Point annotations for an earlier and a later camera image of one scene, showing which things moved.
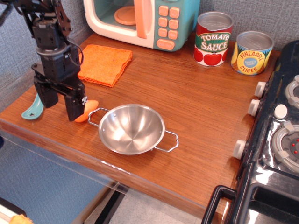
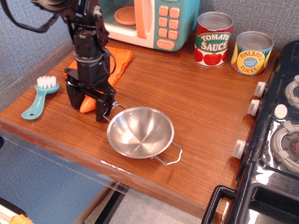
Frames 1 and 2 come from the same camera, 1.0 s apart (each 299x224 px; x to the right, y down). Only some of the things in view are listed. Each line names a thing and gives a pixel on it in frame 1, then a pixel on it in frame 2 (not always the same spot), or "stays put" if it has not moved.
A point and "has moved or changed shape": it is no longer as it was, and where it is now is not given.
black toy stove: x=267 y=191 stays put
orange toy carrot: x=90 y=106 has moved or changed shape
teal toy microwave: x=168 y=25 stays put
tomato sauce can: x=214 y=30 stays put
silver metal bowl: x=131 y=129 has moved or changed shape
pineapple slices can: x=252 y=52 stays put
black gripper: x=60 y=71 → x=92 y=77
